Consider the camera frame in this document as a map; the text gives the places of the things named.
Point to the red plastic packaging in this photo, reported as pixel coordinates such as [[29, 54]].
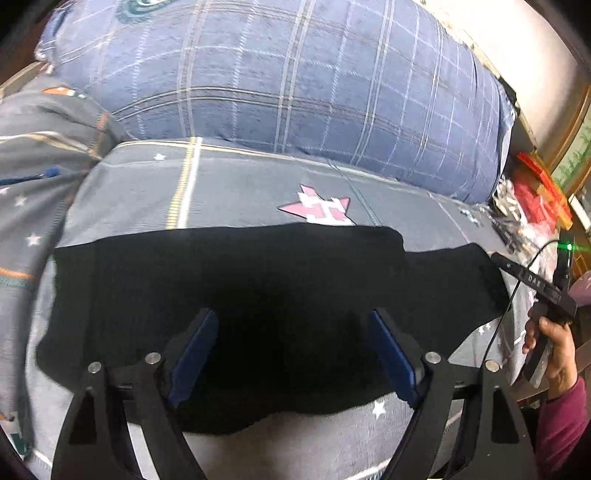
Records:
[[540, 203]]

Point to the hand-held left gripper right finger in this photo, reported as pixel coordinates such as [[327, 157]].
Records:
[[392, 350]]

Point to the grey star print pillow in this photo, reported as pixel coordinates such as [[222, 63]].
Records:
[[37, 138]]

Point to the blue ribbon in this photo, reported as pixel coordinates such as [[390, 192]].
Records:
[[51, 173]]

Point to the crumpled clear plastic wrappers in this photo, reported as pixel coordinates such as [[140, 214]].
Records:
[[508, 203]]

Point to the beige cardboard box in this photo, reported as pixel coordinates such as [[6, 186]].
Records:
[[21, 76]]

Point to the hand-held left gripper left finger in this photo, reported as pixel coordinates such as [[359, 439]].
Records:
[[198, 350]]

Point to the person's right forearm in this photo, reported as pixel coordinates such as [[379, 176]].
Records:
[[563, 429]]

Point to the blue plaid quilt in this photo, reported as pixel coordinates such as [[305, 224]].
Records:
[[300, 83]]

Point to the person's right hand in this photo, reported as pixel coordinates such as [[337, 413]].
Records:
[[561, 355]]

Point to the wood framed picture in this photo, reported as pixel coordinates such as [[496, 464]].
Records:
[[572, 161]]

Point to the black pants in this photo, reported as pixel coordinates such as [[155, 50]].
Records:
[[277, 300]]

